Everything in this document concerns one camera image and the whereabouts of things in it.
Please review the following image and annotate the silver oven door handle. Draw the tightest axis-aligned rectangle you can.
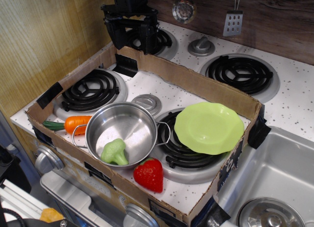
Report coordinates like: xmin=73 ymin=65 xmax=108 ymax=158
xmin=40 ymin=172 xmax=110 ymax=227

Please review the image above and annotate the front right black burner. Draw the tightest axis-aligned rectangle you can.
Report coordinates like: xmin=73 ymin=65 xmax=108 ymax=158
xmin=150 ymin=108 xmax=229 ymax=184

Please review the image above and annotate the grey back stove knob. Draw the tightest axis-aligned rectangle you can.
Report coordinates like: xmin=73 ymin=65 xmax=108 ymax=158
xmin=187 ymin=36 xmax=215 ymax=57

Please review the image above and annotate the front left black burner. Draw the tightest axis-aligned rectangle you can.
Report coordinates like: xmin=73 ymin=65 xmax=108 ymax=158
xmin=53 ymin=68 xmax=128 ymax=120

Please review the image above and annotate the orange toy carrot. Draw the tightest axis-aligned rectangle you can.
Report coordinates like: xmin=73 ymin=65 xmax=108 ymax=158
xmin=43 ymin=116 xmax=92 ymax=135

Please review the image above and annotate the back right black burner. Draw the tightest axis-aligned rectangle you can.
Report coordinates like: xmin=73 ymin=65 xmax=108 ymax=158
xmin=200 ymin=53 xmax=280 ymax=103

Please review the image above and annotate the stainless steel sink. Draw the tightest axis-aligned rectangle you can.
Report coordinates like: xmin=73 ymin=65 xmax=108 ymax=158
xmin=218 ymin=127 xmax=314 ymax=227

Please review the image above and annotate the green toy broccoli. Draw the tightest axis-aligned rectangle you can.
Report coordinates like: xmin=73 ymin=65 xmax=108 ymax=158
xmin=100 ymin=139 xmax=129 ymax=166

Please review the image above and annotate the brown cardboard fence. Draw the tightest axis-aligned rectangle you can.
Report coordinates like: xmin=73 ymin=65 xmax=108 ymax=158
xmin=26 ymin=44 xmax=264 ymax=227

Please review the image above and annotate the stainless steel pan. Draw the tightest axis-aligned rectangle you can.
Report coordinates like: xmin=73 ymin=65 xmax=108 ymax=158
xmin=72 ymin=102 xmax=171 ymax=170

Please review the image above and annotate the hanging silver skimmer ladle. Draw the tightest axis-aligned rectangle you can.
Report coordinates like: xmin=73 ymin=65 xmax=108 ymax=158
xmin=172 ymin=0 xmax=197 ymax=24

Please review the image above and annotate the grey stove knob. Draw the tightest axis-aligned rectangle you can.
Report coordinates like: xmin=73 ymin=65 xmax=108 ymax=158
xmin=187 ymin=36 xmax=215 ymax=57
xmin=131 ymin=94 xmax=162 ymax=116

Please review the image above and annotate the yellow sponge piece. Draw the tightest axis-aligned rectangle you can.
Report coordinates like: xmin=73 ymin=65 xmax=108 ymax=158
xmin=39 ymin=208 xmax=64 ymax=223

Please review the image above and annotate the grey centre stove knob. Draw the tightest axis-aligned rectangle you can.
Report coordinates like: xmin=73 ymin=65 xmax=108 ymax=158
xmin=131 ymin=94 xmax=162 ymax=116

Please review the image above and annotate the right silver oven knob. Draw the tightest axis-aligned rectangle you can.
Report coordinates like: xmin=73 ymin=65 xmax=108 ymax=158
xmin=123 ymin=203 xmax=159 ymax=227

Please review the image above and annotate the light green plastic plate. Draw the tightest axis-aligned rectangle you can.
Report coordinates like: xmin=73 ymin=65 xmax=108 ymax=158
xmin=174 ymin=102 xmax=244 ymax=155

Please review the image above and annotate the hanging silver slotted spatula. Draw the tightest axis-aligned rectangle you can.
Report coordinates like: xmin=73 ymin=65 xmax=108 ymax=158
xmin=223 ymin=0 xmax=243 ymax=37

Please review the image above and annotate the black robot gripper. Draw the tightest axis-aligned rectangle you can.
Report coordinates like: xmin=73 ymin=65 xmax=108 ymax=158
xmin=101 ymin=0 xmax=158 ymax=55

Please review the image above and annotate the black cable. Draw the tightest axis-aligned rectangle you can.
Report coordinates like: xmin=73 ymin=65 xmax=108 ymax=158
xmin=0 ymin=202 xmax=24 ymax=227

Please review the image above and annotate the black burner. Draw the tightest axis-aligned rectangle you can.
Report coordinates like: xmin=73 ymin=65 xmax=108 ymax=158
xmin=113 ymin=28 xmax=179 ymax=60
xmin=53 ymin=68 xmax=128 ymax=120
xmin=200 ymin=53 xmax=280 ymax=103
xmin=150 ymin=108 xmax=229 ymax=184

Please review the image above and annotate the left silver oven knob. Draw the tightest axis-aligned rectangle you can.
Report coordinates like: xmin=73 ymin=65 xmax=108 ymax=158
xmin=35 ymin=145 xmax=64 ymax=174

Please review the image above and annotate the silver oven knob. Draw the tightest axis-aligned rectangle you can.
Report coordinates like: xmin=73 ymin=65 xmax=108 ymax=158
xmin=35 ymin=145 xmax=64 ymax=174
xmin=123 ymin=203 xmax=159 ymax=227

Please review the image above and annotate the red toy strawberry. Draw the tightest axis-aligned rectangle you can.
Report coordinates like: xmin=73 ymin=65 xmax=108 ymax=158
xmin=133 ymin=158 xmax=164 ymax=193

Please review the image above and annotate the back left black burner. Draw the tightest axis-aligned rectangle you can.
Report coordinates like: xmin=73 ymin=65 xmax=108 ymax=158
xmin=113 ymin=28 xmax=179 ymax=60

